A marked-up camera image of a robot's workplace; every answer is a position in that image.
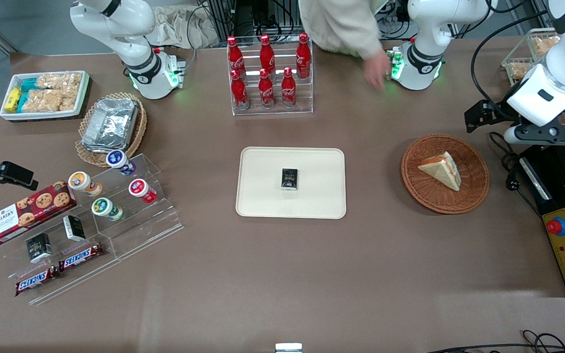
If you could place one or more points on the person's left hand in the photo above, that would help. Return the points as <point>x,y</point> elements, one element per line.
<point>376,71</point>

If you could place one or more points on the yellow snack packet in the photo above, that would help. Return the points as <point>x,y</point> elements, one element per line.
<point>12,99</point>

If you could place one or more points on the red emergency stop button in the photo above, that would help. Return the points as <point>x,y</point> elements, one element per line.
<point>557,226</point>

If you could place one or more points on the small black carton box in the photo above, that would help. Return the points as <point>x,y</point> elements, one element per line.
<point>74,228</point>
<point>39,248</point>
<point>289,179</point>

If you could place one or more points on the orange yogurt cup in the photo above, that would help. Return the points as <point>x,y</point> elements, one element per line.
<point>82,182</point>

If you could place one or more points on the beige sleeved forearm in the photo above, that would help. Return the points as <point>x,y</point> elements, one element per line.
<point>363,37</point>

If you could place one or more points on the beige plastic serving tray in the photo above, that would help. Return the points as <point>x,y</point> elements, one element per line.
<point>263,196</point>

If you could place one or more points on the black countertop appliance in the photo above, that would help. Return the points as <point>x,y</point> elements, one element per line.
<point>557,196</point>

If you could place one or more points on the small white box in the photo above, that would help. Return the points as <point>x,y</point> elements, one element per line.
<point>288,348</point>

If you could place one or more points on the teal snack packet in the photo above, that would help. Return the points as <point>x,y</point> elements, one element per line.
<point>22,102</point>
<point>30,85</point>

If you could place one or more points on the oval light wicker basket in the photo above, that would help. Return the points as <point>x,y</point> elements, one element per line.
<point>138,130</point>

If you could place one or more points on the crumpled beige paper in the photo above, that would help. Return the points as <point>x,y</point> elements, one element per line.
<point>184,27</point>

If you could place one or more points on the clear acrylic bottle rack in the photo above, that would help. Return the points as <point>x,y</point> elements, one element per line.
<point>272,112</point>

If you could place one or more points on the white rectangular snack tray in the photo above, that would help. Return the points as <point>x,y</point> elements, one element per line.
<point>84,88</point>

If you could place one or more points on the red yogurt cup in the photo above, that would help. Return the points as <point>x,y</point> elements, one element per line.
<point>140,189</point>

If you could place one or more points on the green yogurt cup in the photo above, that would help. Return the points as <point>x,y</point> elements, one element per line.
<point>104,208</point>

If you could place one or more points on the red Walkers cookie box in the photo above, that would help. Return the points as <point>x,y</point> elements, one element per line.
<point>27,213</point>

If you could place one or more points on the red cola bottle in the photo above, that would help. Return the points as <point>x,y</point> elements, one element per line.
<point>266,92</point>
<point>239,93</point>
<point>303,58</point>
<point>235,56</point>
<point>288,91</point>
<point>267,55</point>

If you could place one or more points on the person in beige sweater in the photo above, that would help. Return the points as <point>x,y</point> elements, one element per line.
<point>331,24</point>

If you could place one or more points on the Snickers chocolate bar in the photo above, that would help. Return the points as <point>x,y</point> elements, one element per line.
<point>37,281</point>
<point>81,257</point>

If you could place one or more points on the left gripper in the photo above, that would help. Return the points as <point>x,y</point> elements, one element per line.
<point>497,113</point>

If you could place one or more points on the purple yogurt cup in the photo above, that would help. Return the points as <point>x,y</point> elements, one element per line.
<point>118,160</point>

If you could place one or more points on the clear bag of rice crackers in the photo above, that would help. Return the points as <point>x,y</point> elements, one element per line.
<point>59,81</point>
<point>42,100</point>
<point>69,99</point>

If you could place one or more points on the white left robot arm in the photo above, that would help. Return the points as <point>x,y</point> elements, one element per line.
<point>422,44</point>

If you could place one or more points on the clear bag of fried snacks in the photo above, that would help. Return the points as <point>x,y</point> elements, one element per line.
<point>545,45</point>
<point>520,71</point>

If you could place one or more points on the triangular white bread sandwich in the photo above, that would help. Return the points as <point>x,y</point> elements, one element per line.
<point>440,170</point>

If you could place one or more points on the clear acrylic stepped display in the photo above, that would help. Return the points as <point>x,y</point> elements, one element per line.
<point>140,230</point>

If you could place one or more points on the stack of foil trays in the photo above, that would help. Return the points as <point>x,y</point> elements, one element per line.
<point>111,125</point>

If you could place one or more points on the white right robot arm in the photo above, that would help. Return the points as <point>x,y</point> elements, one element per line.
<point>141,61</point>

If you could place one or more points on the round brown wicker basket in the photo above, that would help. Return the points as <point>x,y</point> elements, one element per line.
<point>420,189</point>

